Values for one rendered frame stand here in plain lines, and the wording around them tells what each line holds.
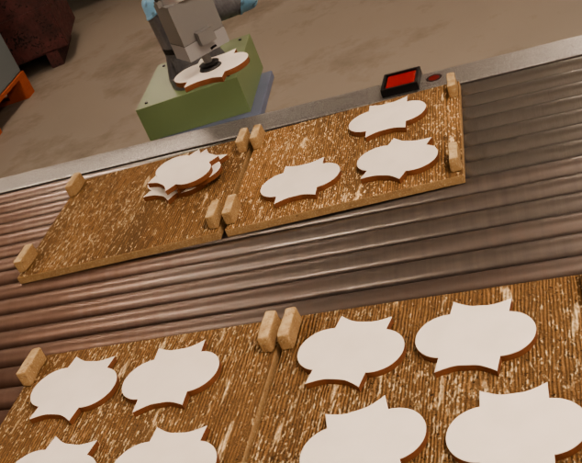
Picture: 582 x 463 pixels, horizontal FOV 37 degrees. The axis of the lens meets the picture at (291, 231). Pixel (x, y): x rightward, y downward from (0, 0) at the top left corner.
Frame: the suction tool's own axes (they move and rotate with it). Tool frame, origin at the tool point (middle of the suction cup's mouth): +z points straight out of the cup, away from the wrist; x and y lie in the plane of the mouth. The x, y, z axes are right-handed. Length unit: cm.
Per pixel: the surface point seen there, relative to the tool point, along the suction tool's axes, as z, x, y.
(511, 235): 20, -62, 8
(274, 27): 111, 337, 175
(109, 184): 18.2, 24.6, -21.7
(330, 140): 18.2, -12.1, 11.6
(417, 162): 17.2, -37.4, 12.5
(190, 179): 14.9, -1.9, -13.1
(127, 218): 18.2, 5.6, -25.4
